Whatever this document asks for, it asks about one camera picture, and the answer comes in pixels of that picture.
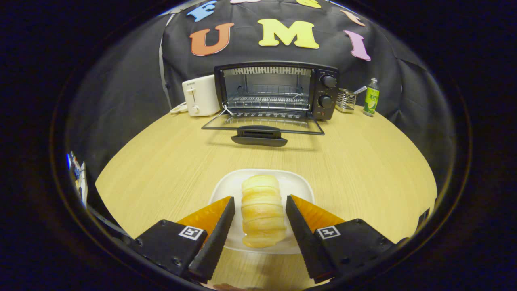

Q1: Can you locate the oven wire rack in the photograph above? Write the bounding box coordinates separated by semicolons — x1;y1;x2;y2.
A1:
225;85;311;112

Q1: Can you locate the white blue printed object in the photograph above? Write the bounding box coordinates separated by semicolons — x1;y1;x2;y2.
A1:
66;150;88;207

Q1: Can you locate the white rectangular plate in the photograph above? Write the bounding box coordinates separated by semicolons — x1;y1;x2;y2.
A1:
208;169;315;255

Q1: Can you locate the wire mesh utensil holder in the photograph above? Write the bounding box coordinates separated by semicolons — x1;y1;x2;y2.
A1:
335;88;357;113

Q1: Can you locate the white pop-up toaster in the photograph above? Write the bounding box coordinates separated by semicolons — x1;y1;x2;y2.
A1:
182;74;221;118

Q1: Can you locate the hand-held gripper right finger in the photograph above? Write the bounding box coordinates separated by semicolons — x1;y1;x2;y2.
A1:
285;194;400;283

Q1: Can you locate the black toaster oven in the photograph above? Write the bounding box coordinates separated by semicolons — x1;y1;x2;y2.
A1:
201;61;340;147

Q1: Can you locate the yellow bread roll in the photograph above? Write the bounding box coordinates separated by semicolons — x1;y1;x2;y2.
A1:
241;174;287;249

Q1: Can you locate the green label drink bottle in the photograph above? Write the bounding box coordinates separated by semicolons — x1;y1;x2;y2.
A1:
362;78;380;118

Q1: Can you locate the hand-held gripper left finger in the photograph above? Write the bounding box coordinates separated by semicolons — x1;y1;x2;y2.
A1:
129;196;236;284

